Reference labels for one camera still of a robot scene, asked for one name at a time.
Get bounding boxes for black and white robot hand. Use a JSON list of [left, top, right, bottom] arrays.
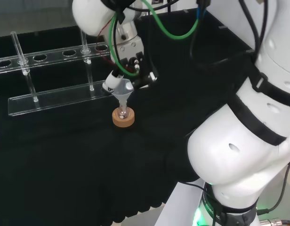
[[102, 41, 159, 94]]

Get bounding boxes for translucent plastic funnel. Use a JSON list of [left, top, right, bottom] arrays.
[[111, 78, 135, 114]]

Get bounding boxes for small glass round-bottom flask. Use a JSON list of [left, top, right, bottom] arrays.
[[118, 105, 129, 120]]

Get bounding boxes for clear acrylic funnel stand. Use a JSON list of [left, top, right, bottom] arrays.
[[0, 28, 120, 117]]

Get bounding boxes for black bench cloth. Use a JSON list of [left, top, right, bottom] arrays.
[[0, 7, 256, 225]]

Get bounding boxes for green cable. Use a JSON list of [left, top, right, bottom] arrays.
[[108, 0, 200, 77]]

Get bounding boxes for black cable across cloth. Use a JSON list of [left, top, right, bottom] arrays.
[[189, 0, 262, 69]]

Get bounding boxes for cork flask ring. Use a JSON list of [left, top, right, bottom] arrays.
[[112, 106, 136, 129]]

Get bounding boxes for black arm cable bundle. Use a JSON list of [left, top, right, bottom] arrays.
[[238, 0, 271, 61]]

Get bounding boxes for thin black base cable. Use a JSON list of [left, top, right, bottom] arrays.
[[177, 180, 207, 192]]

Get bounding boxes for black looped cable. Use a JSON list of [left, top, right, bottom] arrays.
[[256, 159, 290, 216]]

